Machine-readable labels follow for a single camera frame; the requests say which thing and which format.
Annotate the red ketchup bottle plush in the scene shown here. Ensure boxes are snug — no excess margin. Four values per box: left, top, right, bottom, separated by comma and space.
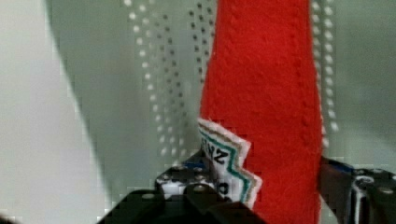
198, 0, 322, 224

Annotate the green strainer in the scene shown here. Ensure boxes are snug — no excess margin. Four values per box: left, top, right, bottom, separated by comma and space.
44, 0, 395, 224

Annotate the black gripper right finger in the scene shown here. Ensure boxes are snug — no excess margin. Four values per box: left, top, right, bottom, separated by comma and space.
319, 157, 396, 224

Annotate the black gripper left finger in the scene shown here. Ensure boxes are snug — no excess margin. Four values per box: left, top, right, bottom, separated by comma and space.
97, 151, 266, 224

